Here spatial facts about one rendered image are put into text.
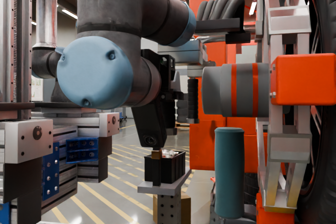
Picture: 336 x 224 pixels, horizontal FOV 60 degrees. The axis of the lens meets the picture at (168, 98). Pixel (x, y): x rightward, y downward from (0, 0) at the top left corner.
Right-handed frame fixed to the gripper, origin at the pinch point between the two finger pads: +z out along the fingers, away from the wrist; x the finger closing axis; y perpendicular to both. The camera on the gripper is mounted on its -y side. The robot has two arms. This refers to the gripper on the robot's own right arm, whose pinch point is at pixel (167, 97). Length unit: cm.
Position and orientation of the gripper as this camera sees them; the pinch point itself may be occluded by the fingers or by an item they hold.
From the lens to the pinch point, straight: 63.4
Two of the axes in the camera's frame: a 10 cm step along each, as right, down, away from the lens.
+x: -9.7, -0.1, 2.3
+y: 0.1, -10.0, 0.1
